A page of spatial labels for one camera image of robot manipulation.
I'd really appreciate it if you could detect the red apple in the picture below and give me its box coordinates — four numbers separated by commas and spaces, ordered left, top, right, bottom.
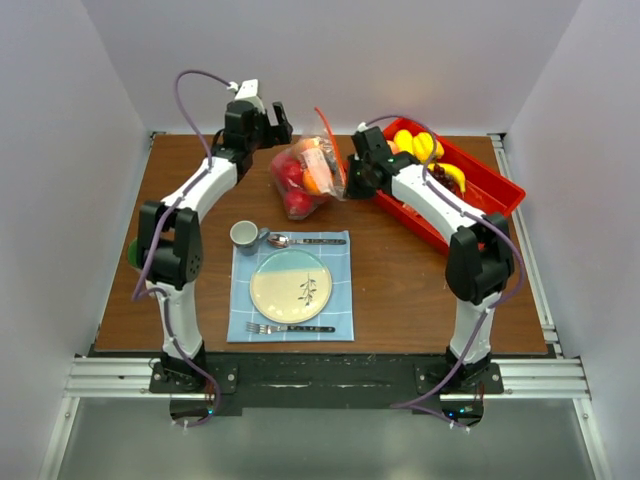
283, 189, 314, 219
270, 151, 304, 191

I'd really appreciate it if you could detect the clear zip top bag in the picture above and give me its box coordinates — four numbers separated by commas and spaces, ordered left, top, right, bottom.
270, 107, 347, 221

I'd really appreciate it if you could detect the orange fruit back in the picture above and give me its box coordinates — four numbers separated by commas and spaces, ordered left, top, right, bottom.
302, 170, 333, 196

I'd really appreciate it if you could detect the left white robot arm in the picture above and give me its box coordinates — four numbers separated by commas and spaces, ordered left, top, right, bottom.
132, 100, 293, 392

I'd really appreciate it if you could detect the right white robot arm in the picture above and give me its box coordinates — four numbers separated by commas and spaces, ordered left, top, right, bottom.
346, 124, 519, 394

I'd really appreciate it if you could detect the yellow bell pepper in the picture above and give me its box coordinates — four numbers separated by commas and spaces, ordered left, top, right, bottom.
393, 129, 444, 163

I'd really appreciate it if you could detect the upper purple grape bunch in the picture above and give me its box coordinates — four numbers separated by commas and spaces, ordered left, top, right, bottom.
429, 163, 456, 193

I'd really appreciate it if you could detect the yellow banana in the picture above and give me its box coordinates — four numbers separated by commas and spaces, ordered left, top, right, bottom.
427, 162, 466, 197

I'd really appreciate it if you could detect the small grey cup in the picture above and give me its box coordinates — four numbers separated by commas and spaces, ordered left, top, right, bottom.
229, 220, 271, 256

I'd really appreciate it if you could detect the metal spoon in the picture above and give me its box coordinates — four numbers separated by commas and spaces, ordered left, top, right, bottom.
267, 233, 347, 248

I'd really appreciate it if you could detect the red plastic fruit tray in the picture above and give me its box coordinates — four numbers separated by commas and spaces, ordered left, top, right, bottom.
358, 115, 526, 254

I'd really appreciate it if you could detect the cream and teal plate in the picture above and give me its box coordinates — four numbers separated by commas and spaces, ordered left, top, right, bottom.
249, 249, 333, 324

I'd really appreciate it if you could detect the green floral mug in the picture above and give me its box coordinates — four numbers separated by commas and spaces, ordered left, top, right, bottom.
126, 238, 141, 270

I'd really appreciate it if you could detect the metal fork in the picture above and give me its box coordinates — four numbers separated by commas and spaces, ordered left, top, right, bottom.
246, 322, 336, 335

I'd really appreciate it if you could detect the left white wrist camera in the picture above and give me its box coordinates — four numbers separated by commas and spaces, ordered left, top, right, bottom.
226, 79, 265, 112

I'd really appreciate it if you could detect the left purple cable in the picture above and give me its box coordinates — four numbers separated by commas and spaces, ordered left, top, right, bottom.
130, 70, 236, 426

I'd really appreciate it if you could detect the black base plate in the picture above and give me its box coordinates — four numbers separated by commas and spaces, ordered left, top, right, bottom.
149, 351, 505, 419

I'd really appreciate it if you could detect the aluminium frame rail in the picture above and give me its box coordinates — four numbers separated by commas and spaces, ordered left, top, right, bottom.
37, 132, 614, 480

